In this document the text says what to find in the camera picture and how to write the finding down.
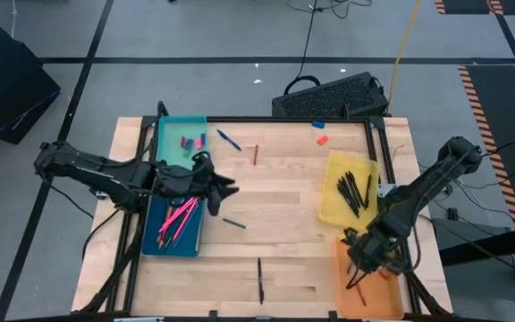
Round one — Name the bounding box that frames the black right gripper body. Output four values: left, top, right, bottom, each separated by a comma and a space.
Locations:
342, 227, 401, 275

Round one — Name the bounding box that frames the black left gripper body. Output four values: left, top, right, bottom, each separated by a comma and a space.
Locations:
192, 167, 222, 216

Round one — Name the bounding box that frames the orange pencil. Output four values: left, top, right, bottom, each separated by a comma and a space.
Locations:
156, 206, 173, 245

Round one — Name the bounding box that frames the thin black pen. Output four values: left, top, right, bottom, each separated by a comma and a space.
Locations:
336, 177, 360, 219
345, 171, 366, 210

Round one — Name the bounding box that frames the thick black pen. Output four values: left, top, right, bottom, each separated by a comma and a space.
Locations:
257, 257, 266, 306

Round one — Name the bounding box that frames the orange plastic bin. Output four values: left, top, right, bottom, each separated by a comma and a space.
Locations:
333, 234, 406, 321

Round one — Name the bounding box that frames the blue pen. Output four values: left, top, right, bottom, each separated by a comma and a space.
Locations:
215, 128, 243, 152

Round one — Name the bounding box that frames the blue plastic bin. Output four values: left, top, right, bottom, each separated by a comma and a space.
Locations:
141, 191, 207, 258

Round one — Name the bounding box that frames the yellow plastic bin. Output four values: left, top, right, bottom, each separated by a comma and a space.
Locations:
318, 150, 380, 230

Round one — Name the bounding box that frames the teal plastic bin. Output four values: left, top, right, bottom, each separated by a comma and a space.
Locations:
153, 114, 208, 180

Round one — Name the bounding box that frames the black perforated computer case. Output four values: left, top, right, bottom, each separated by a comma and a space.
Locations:
271, 71, 391, 120

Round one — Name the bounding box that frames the striped black floor mat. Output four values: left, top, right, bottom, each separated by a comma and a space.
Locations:
434, 0, 515, 16
457, 64, 515, 230

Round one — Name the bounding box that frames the black floor case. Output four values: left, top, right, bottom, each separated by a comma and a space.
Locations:
0, 9, 62, 145

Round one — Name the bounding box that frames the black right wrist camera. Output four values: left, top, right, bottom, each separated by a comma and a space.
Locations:
365, 230, 393, 261

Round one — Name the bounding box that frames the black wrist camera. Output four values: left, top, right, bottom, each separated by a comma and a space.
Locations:
158, 165, 194, 192
365, 230, 393, 261

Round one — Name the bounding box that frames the black camera cable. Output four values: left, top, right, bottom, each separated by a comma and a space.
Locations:
191, 150, 213, 174

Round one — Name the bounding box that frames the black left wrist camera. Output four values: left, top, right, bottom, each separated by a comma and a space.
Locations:
158, 165, 194, 192

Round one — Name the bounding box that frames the black hanging cable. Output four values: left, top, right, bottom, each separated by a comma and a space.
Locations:
283, 0, 325, 96

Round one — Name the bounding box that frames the yellow hanging cable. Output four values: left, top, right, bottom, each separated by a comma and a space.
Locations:
385, 0, 423, 116

